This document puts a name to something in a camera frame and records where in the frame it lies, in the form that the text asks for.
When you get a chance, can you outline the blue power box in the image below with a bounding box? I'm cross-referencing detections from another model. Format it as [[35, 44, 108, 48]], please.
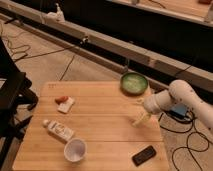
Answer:
[[169, 104, 188, 119]]

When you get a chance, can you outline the green ceramic bowl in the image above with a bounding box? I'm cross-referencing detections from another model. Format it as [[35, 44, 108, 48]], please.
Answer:
[[120, 72, 148, 95]]

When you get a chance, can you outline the black chair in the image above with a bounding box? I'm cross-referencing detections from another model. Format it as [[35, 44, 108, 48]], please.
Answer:
[[0, 37, 38, 171]]

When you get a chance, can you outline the white lotion tube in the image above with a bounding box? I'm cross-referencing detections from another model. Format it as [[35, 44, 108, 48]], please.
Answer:
[[43, 119, 74, 142]]

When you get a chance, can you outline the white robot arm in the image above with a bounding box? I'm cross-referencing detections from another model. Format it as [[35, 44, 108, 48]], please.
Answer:
[[133, 80, 213, 134]]

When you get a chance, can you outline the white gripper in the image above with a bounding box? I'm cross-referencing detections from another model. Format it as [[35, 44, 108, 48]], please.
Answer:
[[133, 90, 173, 127]]

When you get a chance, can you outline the black floor cable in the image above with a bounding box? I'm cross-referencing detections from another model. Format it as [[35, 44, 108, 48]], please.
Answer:
[[157, 109, 213, 171]]

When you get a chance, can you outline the black mobile phone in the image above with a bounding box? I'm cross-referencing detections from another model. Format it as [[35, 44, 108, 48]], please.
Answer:
[[132, 146, 156, 166]]

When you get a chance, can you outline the small orange sausage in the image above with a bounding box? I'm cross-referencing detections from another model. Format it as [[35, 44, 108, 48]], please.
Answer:
[[55, 96, 68, 104]]

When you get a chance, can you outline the long wooden beam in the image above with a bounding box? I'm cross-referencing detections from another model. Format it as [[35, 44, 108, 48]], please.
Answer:
[[0, 0, 213, 92]]

